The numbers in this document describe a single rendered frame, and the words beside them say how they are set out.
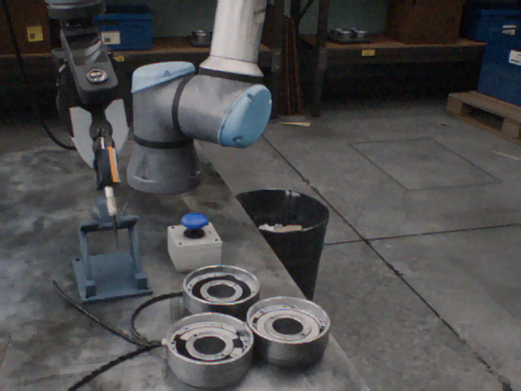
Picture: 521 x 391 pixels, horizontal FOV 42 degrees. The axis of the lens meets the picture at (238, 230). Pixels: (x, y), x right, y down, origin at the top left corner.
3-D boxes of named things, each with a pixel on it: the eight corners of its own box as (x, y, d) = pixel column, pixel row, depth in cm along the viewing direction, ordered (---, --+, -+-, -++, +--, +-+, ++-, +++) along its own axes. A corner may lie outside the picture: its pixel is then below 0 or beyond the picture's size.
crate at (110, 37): (147, 39, 448) (146, 5, 438) (153, 51, 415) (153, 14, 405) (65, 40, 437) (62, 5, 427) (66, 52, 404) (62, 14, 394)
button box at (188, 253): (221, 267, 105) (222, 239, 103) (176, 273, 103) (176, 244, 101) (209, 244, 112) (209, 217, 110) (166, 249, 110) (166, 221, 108)
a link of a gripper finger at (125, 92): (137, 120, 93) (120, 58, 88) (140, 124, 92) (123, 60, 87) (103, 131, 92) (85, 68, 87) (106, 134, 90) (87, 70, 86)
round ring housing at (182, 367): (261, 349, 86) (263, 321, 85) (236, 400, 77) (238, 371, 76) (184, 332, 89) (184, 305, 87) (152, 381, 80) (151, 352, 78)
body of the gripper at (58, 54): (111, 84, 96) (97, -7, 90) (126, 99, 88) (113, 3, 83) (56, 93, 93) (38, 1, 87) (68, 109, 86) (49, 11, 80)
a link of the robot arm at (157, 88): (157, 119, 140) (156, 52, 134) (212, 131, 134) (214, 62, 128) (120, 134, 130) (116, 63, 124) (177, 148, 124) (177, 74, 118)
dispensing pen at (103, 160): (108, 247, 88) (90, 123, 90) (105, 251, 92) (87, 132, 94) (125, 245, 89) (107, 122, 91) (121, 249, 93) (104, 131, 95)
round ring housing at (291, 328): (331, 329, 91) (334, 303, 89) (321, 377, 82) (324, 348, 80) (255, 316, 93) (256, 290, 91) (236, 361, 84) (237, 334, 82)
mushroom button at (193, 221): (209, 249, 105) (210, 221, 102) (184, 252, 104) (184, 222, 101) (204, 238, 108) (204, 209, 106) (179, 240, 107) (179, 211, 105)
